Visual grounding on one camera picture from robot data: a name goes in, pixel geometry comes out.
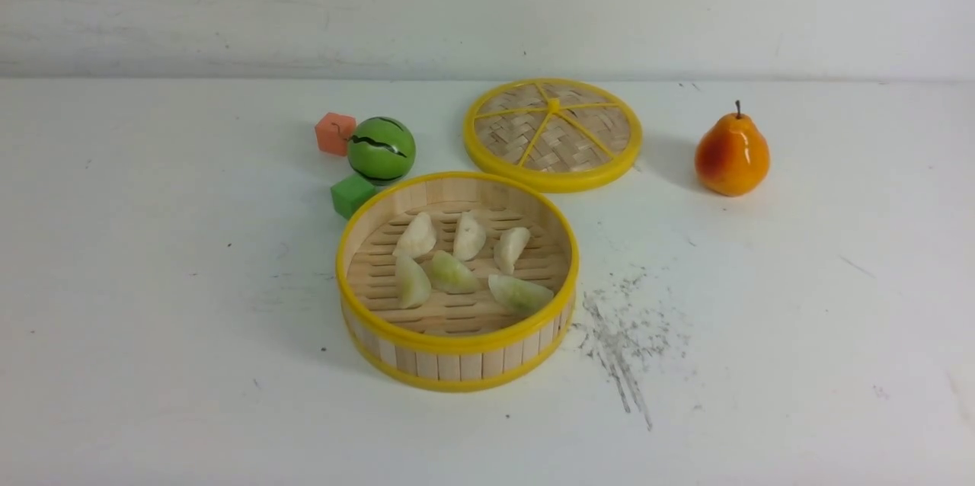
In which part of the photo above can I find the white dumpling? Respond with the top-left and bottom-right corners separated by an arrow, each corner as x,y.
392,211 -> 438,258
494,226 -> 532,277
452,209 -> 487,261

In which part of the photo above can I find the pale green dumpling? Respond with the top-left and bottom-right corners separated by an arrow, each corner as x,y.
427,250 -> 481,294
395,254 -> 432,309
487,274 -> 555,317

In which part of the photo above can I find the bamboo steamer tray yellow rim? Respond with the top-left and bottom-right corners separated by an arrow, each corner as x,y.
335,171 -> 580,392

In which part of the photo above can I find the woven bamboo steamer lid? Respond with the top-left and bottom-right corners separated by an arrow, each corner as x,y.
462,78 -> 644,193

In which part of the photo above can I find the green toy watermelon ball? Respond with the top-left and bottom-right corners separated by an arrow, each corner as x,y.
347,116 -> 417,185

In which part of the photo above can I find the green cube block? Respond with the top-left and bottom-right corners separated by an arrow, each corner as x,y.
330,173 -> 377,221

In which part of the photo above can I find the orange cube block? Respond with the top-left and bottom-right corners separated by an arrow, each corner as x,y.
315,112 -> 356,157

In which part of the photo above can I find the orange toy pear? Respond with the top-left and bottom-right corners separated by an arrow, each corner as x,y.
694,100 -> 771,197

